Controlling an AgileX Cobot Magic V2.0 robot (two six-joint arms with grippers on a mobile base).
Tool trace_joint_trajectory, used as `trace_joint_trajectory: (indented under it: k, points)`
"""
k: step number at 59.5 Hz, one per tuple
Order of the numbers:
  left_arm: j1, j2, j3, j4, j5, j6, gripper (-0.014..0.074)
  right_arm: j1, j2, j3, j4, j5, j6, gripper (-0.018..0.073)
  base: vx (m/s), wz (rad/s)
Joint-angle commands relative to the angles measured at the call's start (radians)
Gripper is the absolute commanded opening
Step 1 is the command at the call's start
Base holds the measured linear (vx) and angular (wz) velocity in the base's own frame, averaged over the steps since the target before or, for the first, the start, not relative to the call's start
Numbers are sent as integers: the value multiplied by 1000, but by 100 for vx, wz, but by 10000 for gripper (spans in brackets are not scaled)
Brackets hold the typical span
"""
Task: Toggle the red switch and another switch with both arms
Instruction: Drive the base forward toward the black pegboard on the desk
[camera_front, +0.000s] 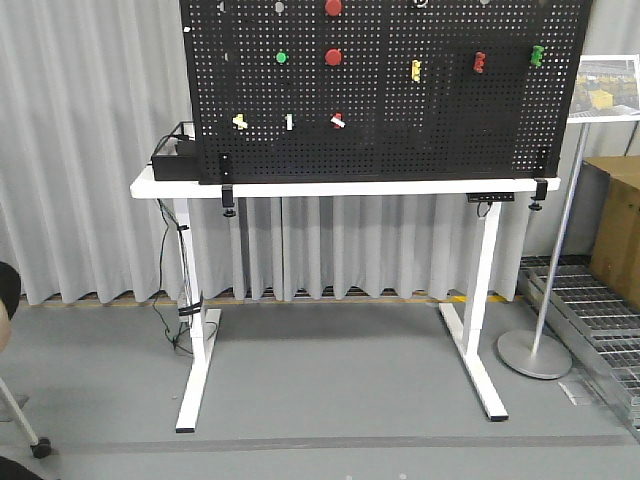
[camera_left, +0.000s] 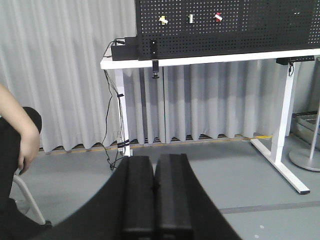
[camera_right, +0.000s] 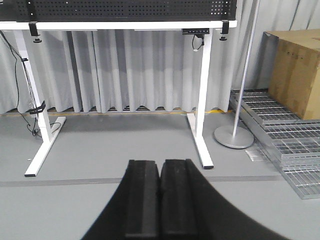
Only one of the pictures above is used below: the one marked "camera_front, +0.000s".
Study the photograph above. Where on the green-lit white rotary switch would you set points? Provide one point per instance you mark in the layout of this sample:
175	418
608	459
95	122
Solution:
289	122

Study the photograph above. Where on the yellow lever switch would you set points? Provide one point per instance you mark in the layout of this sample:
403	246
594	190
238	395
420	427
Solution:
416	70

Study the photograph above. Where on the white wheeled stand leg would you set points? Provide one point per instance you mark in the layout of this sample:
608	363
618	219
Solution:
40	446

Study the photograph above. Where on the red rotary switch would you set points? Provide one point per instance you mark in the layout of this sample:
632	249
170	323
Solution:
337	120

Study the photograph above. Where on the red push button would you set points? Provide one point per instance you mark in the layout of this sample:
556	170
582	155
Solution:
333	8
333	57

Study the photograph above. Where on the black electronics box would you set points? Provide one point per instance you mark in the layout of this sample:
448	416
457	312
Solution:
175	157

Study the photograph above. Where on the lower red push button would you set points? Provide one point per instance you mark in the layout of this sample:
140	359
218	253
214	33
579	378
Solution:
333	57

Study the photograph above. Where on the desk height control panel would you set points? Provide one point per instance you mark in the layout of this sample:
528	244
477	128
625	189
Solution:
490	197

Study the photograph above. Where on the person's head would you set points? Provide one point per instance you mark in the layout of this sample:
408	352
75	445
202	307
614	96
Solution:
10	298

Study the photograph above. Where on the black perforated pegboard panel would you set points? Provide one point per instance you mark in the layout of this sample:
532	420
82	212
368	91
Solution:
454	124

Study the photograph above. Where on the upper red push button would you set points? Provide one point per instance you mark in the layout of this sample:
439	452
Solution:
333	8

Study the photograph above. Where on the right black table clamp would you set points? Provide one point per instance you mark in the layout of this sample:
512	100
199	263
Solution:
541	185

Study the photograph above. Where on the white standing desk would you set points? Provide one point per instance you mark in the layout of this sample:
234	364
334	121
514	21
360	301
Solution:
465	330

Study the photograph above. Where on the white curtain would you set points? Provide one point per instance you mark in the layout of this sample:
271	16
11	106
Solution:
87	90

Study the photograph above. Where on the silver sign stand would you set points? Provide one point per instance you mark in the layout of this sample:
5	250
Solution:
532	353

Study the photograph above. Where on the metal floor grating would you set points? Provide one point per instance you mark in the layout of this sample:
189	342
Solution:
602	331

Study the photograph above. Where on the red lever switch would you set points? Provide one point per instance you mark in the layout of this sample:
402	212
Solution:
479	62

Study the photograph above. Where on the brown cardboard box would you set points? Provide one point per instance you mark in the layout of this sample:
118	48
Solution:
615	257

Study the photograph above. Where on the green lever switch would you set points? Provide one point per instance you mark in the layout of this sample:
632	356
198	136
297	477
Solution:
537	55

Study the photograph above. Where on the framed poster sign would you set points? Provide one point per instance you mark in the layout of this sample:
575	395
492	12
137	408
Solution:
606	90

